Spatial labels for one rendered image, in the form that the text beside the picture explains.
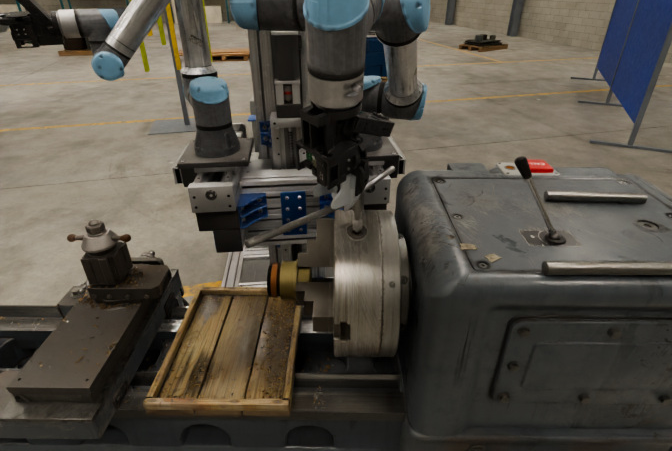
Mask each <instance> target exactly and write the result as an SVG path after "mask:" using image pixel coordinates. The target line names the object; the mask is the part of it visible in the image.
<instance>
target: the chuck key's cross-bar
mask: <svg viewBox="0 0 672 451"><path fill-rule="evenodd" d="M394 171H395V167H394V166H390V167H389V168H387V169H386V170H384V171H383V172H381V173H380V174H379V175H377V176H376V177H374V178H373V179H371V180H370V181H368V183H367V184H366V186H365V190H364V192H366V191H367V190H368V189H370V188H371V187H373V186H374V185H375V184H377V183H378V182H380V181H381V180H382V179H384V178H385V177H387V176H388V175H389V174H391V173H392V172H394ZM341 208H343V206H342V207H340V208H337V209H332V208H331V205H330V206H328V207H326V208H323V209H321V210H318V211H316V212H313V213H311V214H309V215H306V216H304V217H301V218H299V219H296V220H294V221H291V222H289V223H287V224H284V225H282V226H279V227H277V228H274V229H272V230H270V231H267V232H265V233H262V234H260V235H257V236H255V237H253V238H250V239H248V240H246V241H245V246H246V247H247V248H251V247H253V246H255V245H258V244H260V243H262V242H265V241H267V240H269V239H272V238H274V237H276V236H279V235H281V234H283V233H286V232H288V231H290V230H292V229H295V228H297V227H299V226H302V225H304V224H306V223H309V222H311V221H313V220H316V219H318V218H320V217H323V216H325V215H327V214H330V213H332V212H334V211H337V210H339V209H341Z"/></svg>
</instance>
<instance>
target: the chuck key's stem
mask: <svg viewBox="0 0 672 451"><path fill-rule="evenodd" d="M364 190H365V188H364ZM364 190H363V192H362V193H361V195H360V196H359V198H358V200H357V201H356V203H355V204H354V205H353V206H352V210H353V211H354V218H353V230H355V231H356V232H359V231H360V230H361V229H362V220H363V219H362V218H361V212H362V211H363V210H364Z"/></svg>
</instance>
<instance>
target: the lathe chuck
mask: <svg viewBox="0 0 672 451"><path fill-rule="evenodd" d="M353 218H354V211H353V210H347V211H346V212H344V211H343V210H337V211H335V217H334V277H333V323H334V324H340V321H341V322H347V325H350V332H349V337H347V340H340V337H334V331H333V351H334V356H335V357H377V356H378V355H379V351H380V344H381V332H382V304H383V283H382V252H381V237H380V227H379V220H378V215H377V212H376V210H363V211H362V212H361V218H362V219H363V220H362V227H363V228H364V229H365V234H364V235H363V236H362V237H353V236H351V235H350V234H349V229H350V228H351V227H352V226H353Z"/></svg>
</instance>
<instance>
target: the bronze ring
mask: <svg viewBox="0 0 672 451"><path fill-rule="evenodd" d="M297 282H312V267H298V259H296V261H283V262H282V264H280V263H270V264H269V267H268V273H267V293H268V296H269V297H273V298H278V297H279V296H280V297H281V299H282V300H295V302H296V294H295V290H296V284H297Z"/></svg>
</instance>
